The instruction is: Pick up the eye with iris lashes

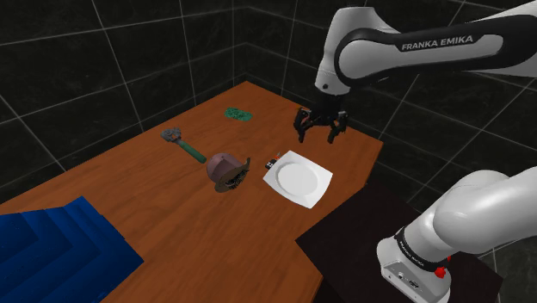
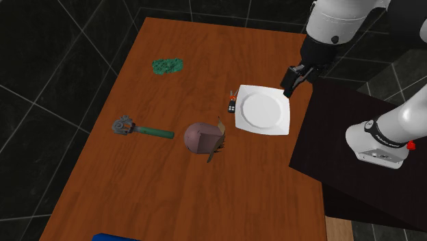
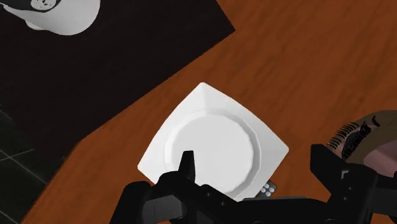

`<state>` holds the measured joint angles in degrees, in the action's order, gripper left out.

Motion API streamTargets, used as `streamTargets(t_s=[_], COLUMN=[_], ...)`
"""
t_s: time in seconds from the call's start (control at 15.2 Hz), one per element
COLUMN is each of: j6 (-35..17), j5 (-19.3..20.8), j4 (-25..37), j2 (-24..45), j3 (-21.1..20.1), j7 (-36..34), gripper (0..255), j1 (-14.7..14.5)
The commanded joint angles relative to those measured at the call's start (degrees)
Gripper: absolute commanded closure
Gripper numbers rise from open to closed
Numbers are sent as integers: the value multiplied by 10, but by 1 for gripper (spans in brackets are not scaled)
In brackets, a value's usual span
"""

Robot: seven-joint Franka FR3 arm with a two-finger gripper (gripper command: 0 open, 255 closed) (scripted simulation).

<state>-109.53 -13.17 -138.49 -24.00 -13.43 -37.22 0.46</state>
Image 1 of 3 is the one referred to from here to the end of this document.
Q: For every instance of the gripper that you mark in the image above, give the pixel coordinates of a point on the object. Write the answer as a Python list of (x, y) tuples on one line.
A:
[(327, 110)]

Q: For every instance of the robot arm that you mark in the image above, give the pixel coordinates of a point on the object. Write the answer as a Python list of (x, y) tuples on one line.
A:
[(461, 218)]

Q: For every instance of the white square plate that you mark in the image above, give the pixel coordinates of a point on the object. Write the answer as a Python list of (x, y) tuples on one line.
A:
[(298, 179)]

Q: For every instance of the small black orange object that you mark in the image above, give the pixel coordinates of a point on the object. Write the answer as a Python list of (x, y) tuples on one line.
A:
[(271, 163)]

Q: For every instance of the green sponge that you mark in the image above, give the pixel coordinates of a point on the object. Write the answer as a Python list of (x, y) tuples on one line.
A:
[(238, 113)]

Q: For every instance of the dark robot stand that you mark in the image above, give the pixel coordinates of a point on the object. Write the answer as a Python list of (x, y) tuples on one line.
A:
[(356, 243)]

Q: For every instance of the blue stepped block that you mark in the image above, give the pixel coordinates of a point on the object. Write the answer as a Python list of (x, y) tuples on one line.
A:
[(58, 256)]

